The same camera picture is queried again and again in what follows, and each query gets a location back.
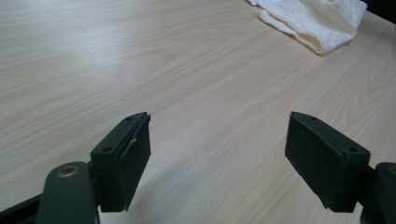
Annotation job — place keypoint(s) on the white towel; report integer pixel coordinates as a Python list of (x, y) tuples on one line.
[(314, 21)]

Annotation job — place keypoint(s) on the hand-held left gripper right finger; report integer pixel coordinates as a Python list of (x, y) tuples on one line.
[(323, 161)]

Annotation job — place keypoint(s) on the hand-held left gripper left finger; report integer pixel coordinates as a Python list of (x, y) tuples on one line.
[(120, 168)]

